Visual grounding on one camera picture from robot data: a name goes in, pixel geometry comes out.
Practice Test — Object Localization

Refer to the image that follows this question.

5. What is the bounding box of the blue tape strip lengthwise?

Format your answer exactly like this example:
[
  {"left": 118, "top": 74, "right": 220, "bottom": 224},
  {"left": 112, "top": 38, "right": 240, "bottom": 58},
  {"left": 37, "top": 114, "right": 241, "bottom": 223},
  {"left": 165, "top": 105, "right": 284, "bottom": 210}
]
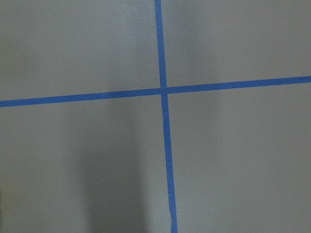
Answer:
[{"left": 155, "top": 0, "right": 178, "bottom": 233}]

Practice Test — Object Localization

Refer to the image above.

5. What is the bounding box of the blue tape strip crosswise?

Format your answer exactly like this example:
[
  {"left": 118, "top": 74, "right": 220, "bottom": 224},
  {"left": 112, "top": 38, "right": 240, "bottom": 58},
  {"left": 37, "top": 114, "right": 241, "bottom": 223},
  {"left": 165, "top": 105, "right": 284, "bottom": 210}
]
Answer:
[{"left": 0, "top": 76, "right": 311, "bottom": 108}]

